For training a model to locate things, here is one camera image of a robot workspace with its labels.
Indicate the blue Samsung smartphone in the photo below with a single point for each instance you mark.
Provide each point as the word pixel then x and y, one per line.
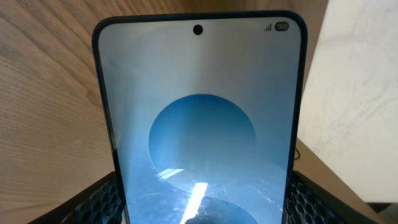
pixel 202 112

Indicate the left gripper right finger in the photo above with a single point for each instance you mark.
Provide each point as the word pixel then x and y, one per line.
pixel 309 203

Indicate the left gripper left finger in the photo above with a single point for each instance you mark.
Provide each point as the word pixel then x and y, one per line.
pixel 100 203

